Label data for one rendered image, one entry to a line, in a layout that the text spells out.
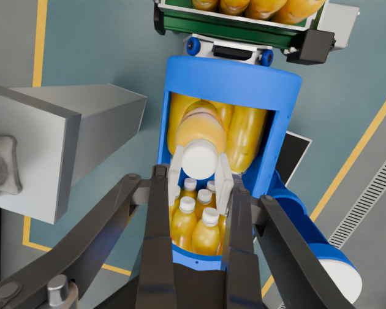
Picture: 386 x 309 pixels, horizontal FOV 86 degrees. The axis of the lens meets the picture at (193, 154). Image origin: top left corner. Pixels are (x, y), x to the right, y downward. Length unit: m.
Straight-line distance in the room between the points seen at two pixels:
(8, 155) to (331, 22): 0.99
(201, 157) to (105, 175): 1.76
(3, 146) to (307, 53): 0.82
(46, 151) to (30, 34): 1.42
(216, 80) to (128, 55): 1.35
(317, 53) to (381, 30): 1.34
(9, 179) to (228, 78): 0.65
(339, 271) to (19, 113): 1.08
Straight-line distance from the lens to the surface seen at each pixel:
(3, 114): 0.73
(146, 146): 1.72
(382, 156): 2.20
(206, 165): 0.22
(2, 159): 0.74
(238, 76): 0.35
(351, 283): 1.01
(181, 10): 0.63
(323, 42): 0.66
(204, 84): 0.36
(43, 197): 0.77
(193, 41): 0.61
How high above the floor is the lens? 1.58
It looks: 70 degrees down
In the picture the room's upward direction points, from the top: 172 degrees counter-clockwise
